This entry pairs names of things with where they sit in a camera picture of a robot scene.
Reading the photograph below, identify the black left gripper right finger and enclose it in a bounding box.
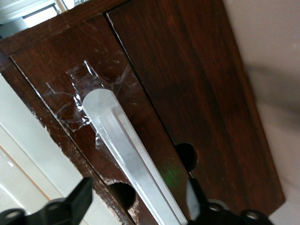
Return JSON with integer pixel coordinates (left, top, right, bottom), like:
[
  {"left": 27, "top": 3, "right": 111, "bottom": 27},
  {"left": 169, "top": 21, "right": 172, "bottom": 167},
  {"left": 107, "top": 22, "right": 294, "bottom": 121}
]
[{"left": 186, "top": 178, "right": 275, "bottom": 225}]

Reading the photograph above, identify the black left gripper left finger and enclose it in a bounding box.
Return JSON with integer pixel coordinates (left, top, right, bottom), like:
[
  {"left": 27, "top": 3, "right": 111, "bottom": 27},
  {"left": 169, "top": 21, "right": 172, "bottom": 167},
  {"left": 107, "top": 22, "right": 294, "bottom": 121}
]
[{"left": 0, "top": 177, "right": 93, "bottom": 225}]

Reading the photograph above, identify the plain dark wooden drawer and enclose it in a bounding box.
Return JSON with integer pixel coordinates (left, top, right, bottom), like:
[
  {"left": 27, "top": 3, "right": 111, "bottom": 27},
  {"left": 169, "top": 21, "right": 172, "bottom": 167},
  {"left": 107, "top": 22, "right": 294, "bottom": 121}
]
[{"left": 106, "top": 0, "right": 286, "bottom": 225}]

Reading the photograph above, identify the dark wooden drawer cabinet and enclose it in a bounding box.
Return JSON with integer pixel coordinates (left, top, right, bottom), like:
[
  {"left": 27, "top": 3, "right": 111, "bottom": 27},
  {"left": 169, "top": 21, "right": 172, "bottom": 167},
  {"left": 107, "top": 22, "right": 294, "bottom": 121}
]
[{"left": 0, "top": 0, "right": 286, "bottom": 225}]

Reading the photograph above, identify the white panelled furniture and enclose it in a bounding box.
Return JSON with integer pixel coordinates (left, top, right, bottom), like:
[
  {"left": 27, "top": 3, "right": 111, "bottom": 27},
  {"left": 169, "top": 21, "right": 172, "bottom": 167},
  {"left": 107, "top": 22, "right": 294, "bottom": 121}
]
[{"left": 0, "top": 72, "right": 132, "bottom": 225}]

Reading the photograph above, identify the clear adhesive tape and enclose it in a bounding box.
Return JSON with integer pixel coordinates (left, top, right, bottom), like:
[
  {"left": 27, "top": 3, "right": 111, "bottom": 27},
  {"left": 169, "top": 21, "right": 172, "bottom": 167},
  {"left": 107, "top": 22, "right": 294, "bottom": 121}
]
[{"left": 45, "top": 60, "right": 139, "bottom": 151}]

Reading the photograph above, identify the clear acrylic bar handle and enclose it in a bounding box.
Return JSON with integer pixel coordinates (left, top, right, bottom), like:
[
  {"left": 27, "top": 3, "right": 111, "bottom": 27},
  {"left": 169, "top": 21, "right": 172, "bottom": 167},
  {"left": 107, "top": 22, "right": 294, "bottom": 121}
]
[{"left": 82, "top": 88, "right": 188, "bottom": 225}]

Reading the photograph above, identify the wooden drawer with clear handle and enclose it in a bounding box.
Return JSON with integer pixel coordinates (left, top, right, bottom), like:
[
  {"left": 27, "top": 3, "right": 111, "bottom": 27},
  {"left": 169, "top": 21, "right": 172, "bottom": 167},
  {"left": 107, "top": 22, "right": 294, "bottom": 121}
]
[{"left": 10, "top": 13, "right": 191, "bottom": 225}]

